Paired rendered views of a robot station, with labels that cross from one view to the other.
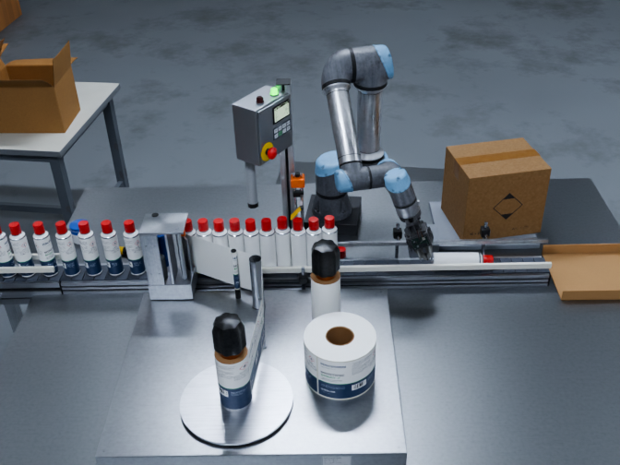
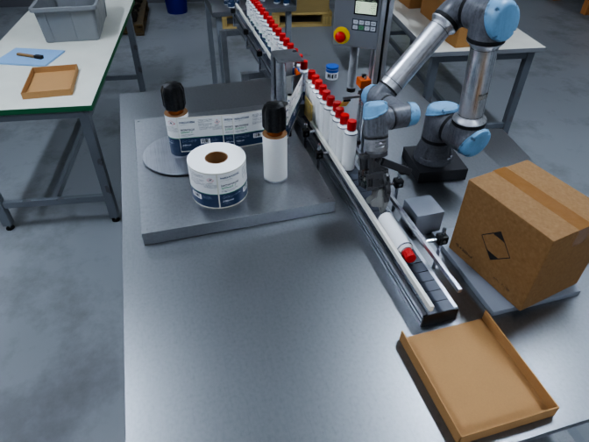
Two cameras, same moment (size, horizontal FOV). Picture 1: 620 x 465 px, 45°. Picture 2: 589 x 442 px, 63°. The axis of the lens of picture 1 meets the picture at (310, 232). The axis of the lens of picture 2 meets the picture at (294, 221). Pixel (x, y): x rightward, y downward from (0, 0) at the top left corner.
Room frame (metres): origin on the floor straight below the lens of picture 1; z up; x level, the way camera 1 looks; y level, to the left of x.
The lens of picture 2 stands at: (1.36, -1.48, 1.91)
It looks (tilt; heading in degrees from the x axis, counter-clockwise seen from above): 40 degrees down; 72
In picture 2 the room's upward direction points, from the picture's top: 1 degrees clockwise
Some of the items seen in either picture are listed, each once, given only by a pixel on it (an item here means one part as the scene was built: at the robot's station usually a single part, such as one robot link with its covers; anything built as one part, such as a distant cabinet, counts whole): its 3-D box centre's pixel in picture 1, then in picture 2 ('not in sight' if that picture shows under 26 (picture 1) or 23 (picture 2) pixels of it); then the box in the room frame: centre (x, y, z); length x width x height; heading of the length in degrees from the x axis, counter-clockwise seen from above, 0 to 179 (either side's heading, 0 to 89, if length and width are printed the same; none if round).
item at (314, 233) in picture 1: (314, 244); (343, 139); (2.03, -0.01, 0.98); 0.05 x 0.05 x 0.20
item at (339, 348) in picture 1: (339, 354); (218, 174); (1.53, -0.07, 0.95); 0.20 x 0.20 x 0.14
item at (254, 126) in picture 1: (263, 125); (359, 17); (2.12, 0.13, 1.38); 0.17 x 0.10 x 0.19; 144
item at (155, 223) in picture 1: (163, 223); (287, 55); (1.95, 0.45, 1.14); 0.14 x 0.11 x 0.01; 89
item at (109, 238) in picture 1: (111, 247); not in sight; (2.05, 0.67, 0.98); 0.05 x 0.05 x 0.20
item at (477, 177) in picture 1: (493, 189); (523, 231); (2.34, -0.68, 0.99); 0.30 x 0.24 x 0.27; 100
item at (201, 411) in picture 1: (236, 400); (182, 153); (1.44, 0.22, 0.89); 0.31 x 0.31 x 0.01
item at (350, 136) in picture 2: (329, 243); (350, 145); (2.04, -0.06, 0.98); 0.05 x 0.05 x 0.20
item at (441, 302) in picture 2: (304, 273); (337, 160); (2.03, 0.03, 0.86); 1.65 x 0.08 x 0.04; 89
